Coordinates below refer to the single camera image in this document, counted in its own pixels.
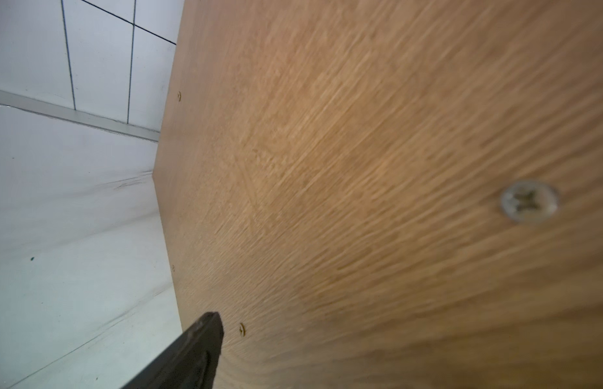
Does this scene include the wooden three-tier shelf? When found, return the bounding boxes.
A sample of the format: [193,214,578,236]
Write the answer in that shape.
[153,1,603,388]

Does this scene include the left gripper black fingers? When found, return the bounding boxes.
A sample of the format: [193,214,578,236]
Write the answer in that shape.
[123,312,225,389]

